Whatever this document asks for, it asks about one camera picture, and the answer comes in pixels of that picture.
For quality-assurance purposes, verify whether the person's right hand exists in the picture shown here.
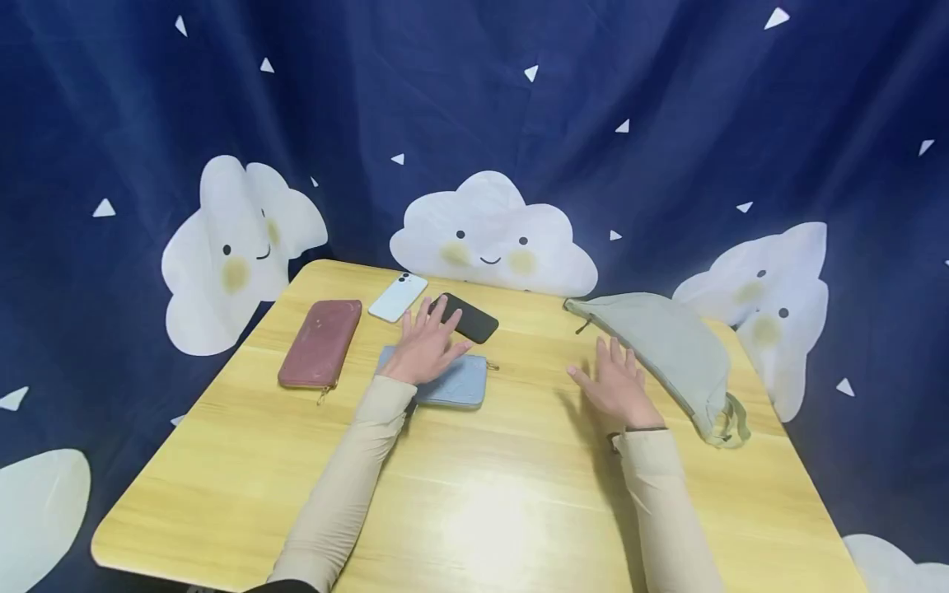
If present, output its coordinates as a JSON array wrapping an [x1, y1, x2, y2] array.
[[567, 335, 667, 432]]

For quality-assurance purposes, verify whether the person's left hand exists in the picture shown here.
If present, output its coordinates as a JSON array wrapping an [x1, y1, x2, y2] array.
[[379, 295, 474, 386]]

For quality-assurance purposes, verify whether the person's left forearm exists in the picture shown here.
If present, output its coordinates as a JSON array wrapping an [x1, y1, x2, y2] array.
[[267, 375, 418, 593]]

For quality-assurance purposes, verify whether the person's right forearm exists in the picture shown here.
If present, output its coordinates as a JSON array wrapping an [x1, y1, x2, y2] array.
[[614, 428, 726, 593]]

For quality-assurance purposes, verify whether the black smartphone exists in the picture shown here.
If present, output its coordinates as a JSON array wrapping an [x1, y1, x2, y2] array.
[[428, 292, 500, 345]]

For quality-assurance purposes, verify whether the white smartphone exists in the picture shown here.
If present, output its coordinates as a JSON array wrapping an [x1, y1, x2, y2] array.
[[367, 272, 429, 324]]

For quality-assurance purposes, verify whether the light blue zip wallet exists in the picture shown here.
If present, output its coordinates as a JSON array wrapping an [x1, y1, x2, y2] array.
[[376, 344, 500, 410]]

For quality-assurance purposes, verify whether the sage green sling bag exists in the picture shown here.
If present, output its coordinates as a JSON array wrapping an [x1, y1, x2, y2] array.
[[563, 293, 751, 450]]

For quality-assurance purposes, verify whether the maroon zip wallet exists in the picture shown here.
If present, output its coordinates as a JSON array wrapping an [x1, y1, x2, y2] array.
[[278, 300, 363, 404]]

